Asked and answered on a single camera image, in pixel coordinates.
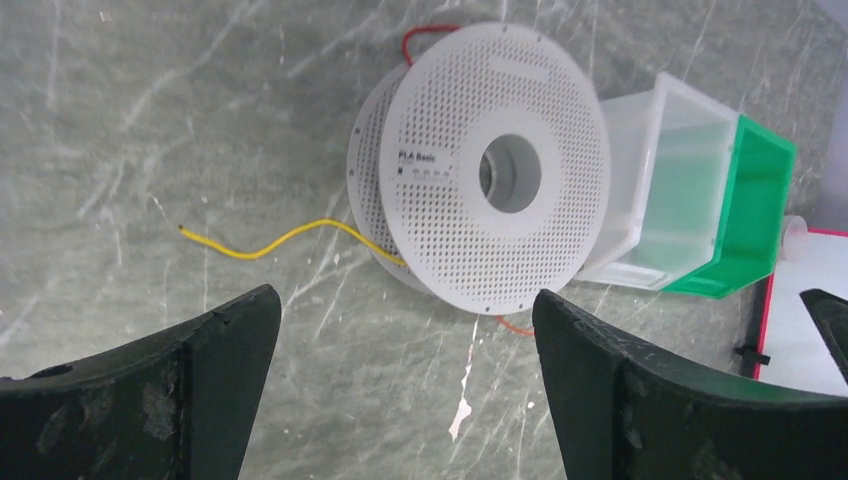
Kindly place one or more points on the pink framed whiteboard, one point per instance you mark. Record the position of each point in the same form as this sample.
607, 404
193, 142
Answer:
799, 356

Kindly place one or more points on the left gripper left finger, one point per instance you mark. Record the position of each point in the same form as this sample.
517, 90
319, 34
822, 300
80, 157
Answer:
177, 404

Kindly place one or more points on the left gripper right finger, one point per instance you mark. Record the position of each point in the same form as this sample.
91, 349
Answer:
625, 408

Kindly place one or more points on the small clear plastic jar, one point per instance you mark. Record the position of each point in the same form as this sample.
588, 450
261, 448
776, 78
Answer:
793, 237

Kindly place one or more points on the clear white plastic bin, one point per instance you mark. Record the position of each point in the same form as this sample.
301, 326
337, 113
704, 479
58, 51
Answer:
671, 151

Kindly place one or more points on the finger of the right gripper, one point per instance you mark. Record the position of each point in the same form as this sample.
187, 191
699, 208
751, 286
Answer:
829, 314

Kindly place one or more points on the green plastic bin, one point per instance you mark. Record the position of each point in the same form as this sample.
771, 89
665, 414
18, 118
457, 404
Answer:
747, 245

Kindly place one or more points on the white cable spool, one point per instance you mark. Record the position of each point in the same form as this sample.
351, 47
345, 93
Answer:
482, 168

